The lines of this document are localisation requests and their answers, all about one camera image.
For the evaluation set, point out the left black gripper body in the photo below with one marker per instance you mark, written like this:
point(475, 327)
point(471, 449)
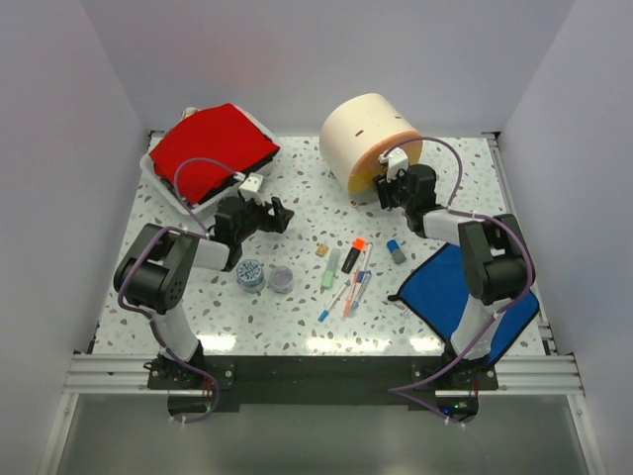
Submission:
point(255, 217)

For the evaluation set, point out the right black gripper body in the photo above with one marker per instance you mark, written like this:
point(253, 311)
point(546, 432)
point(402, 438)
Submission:
point(406, 201)

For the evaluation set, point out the white pen red tip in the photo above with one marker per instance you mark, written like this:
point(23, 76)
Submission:
point(366, 258)

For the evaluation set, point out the black orange highlighter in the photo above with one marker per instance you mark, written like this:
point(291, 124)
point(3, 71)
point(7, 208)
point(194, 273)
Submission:
point(354, 252)

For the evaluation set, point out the round beige drawer organizer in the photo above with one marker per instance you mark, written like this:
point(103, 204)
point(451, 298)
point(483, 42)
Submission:
point(355, 135)

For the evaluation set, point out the green highlighter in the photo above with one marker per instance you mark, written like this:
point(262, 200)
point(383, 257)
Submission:
point(331, 266)

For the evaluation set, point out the white pen blue clip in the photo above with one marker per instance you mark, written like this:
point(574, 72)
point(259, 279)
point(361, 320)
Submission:
point(360, 293)

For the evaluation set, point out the white blue cap pen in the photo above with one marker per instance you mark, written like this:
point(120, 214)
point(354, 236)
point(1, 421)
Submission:
point(336, 297)

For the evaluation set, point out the orange pen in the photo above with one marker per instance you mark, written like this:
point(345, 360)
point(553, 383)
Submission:
point(352, 289)

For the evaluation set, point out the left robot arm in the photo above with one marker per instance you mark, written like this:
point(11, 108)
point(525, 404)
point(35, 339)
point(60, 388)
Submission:
point(152, 277)

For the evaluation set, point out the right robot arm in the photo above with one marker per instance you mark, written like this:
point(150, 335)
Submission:
point(497, 264)

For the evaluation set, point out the black cloth under red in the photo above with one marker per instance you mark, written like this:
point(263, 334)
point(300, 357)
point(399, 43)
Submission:
point(250, 152)

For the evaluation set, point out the small tan eraser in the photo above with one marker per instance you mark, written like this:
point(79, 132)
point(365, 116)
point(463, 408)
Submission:
point(322, 250)

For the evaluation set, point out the white plastic basket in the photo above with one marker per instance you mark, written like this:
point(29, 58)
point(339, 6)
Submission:
point(247, 173)

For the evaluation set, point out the purple glitter tape roll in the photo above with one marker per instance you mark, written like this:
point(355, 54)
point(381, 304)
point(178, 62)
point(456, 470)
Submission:
point(281, 280)

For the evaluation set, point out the blue patterned tape roll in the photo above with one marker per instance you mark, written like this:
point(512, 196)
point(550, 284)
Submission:
point(250, 276)

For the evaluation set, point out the blue grey glue stick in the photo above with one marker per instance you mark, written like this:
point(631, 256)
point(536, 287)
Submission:
point(396, 252)

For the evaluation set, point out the blue microfiber cloth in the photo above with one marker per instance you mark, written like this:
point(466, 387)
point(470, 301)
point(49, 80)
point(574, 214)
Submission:
point(437, 293)

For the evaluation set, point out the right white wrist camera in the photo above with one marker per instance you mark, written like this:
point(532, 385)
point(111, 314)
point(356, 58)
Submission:
point(395, 162)

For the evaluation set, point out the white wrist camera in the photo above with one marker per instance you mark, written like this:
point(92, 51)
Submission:
point(395, 162)
point(250, 187)

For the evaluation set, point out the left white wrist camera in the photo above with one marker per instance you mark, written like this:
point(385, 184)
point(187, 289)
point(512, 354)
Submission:
point(250, 187)

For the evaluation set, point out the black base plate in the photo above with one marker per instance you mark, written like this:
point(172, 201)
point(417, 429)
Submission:
point(354, 380)

